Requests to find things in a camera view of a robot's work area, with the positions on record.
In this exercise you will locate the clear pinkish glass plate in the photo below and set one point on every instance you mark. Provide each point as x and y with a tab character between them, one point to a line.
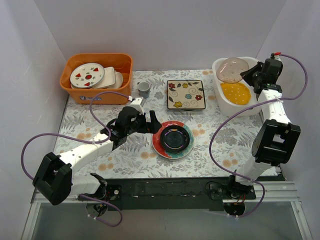
230	69

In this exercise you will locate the round watermelon pattern plate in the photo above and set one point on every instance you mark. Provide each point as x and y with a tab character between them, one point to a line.
87	76

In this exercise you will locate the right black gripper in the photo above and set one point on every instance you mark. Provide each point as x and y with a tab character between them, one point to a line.
253	75

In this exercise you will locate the glossy black plate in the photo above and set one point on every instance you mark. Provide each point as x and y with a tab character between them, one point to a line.
174	139

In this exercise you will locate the cream rectangular plate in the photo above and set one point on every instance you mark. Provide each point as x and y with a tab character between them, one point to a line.
108	79

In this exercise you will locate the small cream plate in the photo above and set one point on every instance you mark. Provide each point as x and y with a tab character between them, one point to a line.
118	81

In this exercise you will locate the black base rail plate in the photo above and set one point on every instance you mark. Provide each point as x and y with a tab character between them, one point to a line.
168	193

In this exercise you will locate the large red teal plate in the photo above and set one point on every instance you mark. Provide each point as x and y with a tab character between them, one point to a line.
162	152

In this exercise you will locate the yellow dotted scalloped plate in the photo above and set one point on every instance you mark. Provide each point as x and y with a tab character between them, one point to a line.
236	93

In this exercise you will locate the dark plate under square plate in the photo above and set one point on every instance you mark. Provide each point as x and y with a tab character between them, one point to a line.
189	110

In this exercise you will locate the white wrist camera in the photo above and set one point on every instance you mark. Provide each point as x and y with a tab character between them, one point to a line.
276	56
137	103

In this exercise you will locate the small grey white cup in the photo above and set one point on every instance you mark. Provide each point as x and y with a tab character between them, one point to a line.
143	89

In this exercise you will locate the floral patterned table mat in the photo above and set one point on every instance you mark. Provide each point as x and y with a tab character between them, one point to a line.
216	150

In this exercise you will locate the square floral plate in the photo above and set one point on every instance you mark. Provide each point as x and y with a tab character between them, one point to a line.
186	95

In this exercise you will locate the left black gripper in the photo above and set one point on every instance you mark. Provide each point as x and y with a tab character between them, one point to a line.
145	123

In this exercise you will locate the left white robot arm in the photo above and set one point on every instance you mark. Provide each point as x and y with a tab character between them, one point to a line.
55	178

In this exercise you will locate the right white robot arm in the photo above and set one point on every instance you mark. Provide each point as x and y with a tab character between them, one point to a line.
277	138

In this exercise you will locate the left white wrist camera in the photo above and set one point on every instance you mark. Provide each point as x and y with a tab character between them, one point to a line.
137	103

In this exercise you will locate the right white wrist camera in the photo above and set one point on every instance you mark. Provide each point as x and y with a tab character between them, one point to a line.
276	56

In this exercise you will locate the orange plastic bin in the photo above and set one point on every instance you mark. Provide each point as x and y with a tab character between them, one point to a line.
121	62

